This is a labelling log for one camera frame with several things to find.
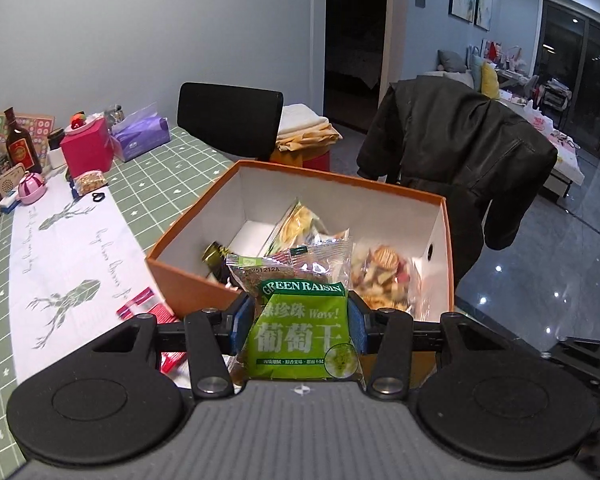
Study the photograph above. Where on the dark chocolate snack bag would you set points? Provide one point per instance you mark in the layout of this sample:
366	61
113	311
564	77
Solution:
214	256

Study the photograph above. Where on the purple tissue pack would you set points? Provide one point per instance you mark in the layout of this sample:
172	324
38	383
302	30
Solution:
139	133

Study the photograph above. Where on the framed picture right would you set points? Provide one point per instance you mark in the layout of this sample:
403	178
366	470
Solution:
483	14

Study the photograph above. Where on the green raisin packet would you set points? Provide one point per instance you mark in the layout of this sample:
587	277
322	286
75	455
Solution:
301	331

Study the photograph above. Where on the white table runner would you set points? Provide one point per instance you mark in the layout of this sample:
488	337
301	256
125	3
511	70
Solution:
74	265

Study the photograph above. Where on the yellow blue chips bag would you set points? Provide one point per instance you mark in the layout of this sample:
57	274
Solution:
299	227

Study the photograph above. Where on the stack of folded cloths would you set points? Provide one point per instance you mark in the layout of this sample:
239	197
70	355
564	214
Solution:
301	128

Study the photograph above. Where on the cluttered coffee table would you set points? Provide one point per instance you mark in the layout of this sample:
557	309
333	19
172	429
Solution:
566	170

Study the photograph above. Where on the black chair right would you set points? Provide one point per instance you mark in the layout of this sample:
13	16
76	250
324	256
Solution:
239	121

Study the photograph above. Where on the magenta cube box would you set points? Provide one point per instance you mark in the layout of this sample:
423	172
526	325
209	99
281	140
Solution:
88	148

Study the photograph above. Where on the white jar black lid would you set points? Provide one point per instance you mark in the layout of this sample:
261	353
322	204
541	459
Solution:
55	156

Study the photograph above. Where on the clear bag orange crackers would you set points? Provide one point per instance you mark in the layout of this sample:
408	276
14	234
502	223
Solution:
384	279

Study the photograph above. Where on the dark brown liquor bottle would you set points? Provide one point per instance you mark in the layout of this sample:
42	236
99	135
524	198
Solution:
19	144

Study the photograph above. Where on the green checked tablecloth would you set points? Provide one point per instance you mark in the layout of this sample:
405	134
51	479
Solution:
151	191

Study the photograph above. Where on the black jacket on chair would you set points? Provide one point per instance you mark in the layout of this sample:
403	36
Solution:
439	136

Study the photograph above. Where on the beige small radio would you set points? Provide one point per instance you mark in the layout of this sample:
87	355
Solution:
10	179

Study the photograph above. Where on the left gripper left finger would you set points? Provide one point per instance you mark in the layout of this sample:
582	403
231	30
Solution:
210	335

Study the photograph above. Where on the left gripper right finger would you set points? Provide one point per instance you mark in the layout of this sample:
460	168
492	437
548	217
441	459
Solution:
387	336

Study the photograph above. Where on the small snack bag far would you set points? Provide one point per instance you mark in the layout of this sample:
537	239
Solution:
88	182

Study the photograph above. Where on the red orange toy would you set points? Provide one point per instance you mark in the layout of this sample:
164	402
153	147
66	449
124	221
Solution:
77	120

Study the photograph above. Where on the grey sofa with cushions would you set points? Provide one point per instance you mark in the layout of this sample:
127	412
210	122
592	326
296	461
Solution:
476	72

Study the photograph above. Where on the pink round gadget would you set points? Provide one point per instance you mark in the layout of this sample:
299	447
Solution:
31	188

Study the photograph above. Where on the orange cardboard box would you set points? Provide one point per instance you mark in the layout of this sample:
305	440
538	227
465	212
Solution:
241	210

